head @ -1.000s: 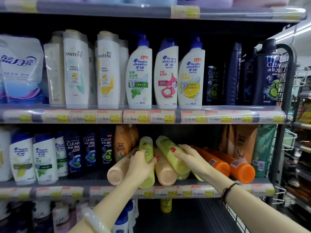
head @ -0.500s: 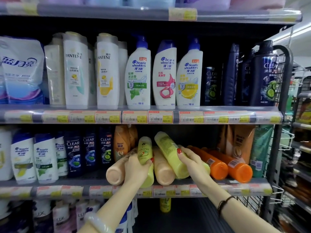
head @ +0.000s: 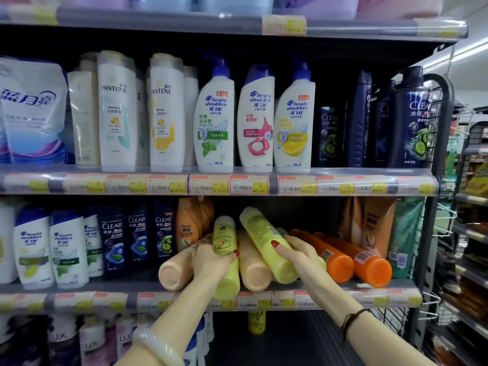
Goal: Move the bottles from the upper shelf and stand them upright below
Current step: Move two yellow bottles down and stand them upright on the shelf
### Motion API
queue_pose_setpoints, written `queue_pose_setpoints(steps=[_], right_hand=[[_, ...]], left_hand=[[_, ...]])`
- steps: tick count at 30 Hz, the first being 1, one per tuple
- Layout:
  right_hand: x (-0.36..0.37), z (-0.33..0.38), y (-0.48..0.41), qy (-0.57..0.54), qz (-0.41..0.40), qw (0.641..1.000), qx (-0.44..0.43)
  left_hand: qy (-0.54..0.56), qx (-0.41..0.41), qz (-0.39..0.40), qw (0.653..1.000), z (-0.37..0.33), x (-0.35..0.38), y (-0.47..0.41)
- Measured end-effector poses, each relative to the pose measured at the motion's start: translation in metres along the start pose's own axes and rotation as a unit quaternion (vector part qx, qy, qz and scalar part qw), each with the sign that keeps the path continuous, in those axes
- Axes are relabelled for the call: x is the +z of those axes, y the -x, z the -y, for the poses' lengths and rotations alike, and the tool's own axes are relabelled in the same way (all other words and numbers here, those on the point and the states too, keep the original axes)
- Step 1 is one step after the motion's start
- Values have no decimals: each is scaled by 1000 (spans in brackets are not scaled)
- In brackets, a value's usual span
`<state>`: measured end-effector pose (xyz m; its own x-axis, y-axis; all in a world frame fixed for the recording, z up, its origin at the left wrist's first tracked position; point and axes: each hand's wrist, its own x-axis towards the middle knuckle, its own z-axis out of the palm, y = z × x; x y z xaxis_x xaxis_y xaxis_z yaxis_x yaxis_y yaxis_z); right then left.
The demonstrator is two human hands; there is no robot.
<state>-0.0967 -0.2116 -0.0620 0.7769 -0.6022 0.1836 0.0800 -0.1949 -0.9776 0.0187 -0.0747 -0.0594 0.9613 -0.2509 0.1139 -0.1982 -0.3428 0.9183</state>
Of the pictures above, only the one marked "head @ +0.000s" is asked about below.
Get white and blue bottle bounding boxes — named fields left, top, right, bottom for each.
left=185, top=312, right=215, bottom=366

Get dark body wash bottle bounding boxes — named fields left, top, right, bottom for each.
left=47, top=315, right=81, bottom=366

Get white bottle with teal print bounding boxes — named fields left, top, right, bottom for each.
left=97, top=50, right=137, bottom=173

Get tan refill pouch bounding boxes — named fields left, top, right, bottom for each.
left=337, top=196, right=397, bottom=260

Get person's right hand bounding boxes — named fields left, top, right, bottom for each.
left=271, top=235, right=341, bottom=302

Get small dark bottle green print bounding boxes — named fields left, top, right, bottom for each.
left=152, top=199, right=177, bottom=264

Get row of price labels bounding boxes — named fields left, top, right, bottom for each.
left=0, top=289, right=423, bottom=313
left=27, top=174, right=437, bottom=196

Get ceiling light strip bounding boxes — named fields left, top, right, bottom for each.
left=419, top=37, right=488, bottom=74

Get white bottle behind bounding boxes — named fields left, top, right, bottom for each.
left=182, top=66, right=200, bottom=167

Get yellow-green bottle with barcode sticker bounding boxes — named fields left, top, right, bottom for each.
left=239, top=206, right=300, bottom=285

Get small yellow bottle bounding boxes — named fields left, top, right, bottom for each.
left=248, top=310, right=267, bottom=336

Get small dark blue bottle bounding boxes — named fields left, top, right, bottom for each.
left=98, top=205, right=129, bottom=281
left=127, top=203, right=152, bottom=272

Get person's right forearm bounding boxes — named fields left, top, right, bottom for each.
left=312, top=286, right=436, bottom=366

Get white jade bangle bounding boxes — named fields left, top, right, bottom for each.
left=131, top=327, right=186, bottom=366

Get white wire hooks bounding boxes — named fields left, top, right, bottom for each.
left=417, top=203, right=458, bottom=321

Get black bottle green print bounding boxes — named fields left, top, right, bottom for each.
left=312, top=106, right=347, bottom=168

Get tan standing bottle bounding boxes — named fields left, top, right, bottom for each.
left=175, top=197, right=203, bottom=253
left=199, top=197, right=215, bottom=237

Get white and blue refill pouch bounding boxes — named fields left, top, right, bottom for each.
left=0, top=56, right=70, bottom=165

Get pale cream bottle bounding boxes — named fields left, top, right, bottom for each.
left=67, top=58, right=101, bottom=166

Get tall dark blue bottle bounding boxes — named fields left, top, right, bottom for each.
left=345, top=70, right=373, bottom=168

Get dark string bracelet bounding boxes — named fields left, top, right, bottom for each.
left=339, top=308, right=371, bottom=343

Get green refill pouch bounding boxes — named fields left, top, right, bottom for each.
left=388, top=197, right=425, bottom=280

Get small white bottle blue cap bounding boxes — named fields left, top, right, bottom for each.
left=83, top=207, right=104, bottom=279
left=13, top=208, right=56, bottom=291
left=49, top=209, right=90, bottom=290

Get orange shampoo bottle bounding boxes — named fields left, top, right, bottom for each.
left=289, top=229, right=355, bottom=285
left=314, top=232, right=393, bottom=289

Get white pink body wash bottle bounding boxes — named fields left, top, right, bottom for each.
left=79, top=315, right=108, bottom=366
left=114, top=313, right=135, bottom=359

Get yellow-green bottle with red label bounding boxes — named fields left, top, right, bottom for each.
left=212, top=216, right=241, bottom=301

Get white pump bottle green label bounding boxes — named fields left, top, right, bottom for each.
left=193, top=56, right=235, bottom=173

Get beige shampoo bottle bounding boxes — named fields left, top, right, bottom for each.
left=158, top=234, right=214, bottom=292
left=236, top=229, right=273, bottom=292

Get white pump bottle lemon label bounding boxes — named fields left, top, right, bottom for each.
left=273, top=61, right=316, bottom=173

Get pale blue container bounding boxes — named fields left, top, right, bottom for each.
left=198, top=0, right=275, bottom=16

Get single price label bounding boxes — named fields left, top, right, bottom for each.
left=262, top=14, right=307, bottom=37

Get white bottle with yellow print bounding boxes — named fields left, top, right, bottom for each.
left=147, top=53, right=186, bottom=173

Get dark metal shelf frame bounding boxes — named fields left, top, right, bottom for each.
left=403, top=73, right=456, bottom=352

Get pale pink container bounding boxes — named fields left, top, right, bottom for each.
left=356, top=0, right=446, bottom=19

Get person's left hand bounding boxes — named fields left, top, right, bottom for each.
left=192, top=243, right=240, bottom=287

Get white bottle pink label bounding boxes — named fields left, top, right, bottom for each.
left=237, top=64, right=275, bottom=173

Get large dark blue cucumber bottle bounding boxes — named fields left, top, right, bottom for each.
left=387, top=66, right=432, bottom=169

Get person's left forearm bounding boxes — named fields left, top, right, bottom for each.
left=114, top=277, right=226, bottom=366

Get grey shelf board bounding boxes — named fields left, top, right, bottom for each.
left=0, top=4, right=469, bottom=43
left=0, top=279, right=424, bottom=314
left=0, top=165, right=440, bottom=197

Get pale purple container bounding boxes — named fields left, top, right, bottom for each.
left=274, top=0, right=360, bottom=20

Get neighbouring shelf with goods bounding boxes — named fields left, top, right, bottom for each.
left=431, top=106, right=488, bottom=366

